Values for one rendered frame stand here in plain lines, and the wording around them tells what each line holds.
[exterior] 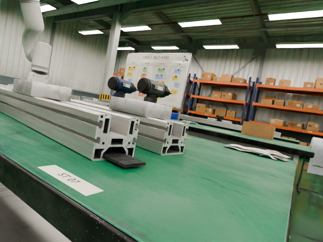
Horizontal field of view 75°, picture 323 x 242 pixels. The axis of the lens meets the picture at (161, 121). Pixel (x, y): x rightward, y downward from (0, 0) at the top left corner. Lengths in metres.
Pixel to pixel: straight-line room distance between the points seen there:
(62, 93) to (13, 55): 12.29
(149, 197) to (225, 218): 0.09
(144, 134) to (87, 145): 0.21
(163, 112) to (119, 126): 0.19
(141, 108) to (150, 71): 3.69
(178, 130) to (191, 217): 0.35
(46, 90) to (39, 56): 0.69
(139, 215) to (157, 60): 4.03
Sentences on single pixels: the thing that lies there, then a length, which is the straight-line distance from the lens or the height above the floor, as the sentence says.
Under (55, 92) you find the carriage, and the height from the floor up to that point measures 0.88.
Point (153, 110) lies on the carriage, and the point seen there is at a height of 0.88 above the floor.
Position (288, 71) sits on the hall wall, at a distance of 11.29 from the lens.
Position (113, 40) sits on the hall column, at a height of 3.39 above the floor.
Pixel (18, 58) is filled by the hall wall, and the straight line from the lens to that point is 13.05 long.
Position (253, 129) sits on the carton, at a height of 0.86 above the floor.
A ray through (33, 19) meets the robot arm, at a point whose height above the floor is 1.23.
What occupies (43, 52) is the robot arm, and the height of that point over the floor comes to 1.08.
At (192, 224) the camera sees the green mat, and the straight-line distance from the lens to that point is 0.24.
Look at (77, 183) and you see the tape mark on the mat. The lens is 0.30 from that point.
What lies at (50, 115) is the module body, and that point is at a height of 0.83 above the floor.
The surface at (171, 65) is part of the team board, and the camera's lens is 4.01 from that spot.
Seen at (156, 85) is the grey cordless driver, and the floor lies 0.98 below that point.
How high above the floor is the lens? 0.89
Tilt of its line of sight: 3 degrees down
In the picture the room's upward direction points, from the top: 10 degrees clockwise
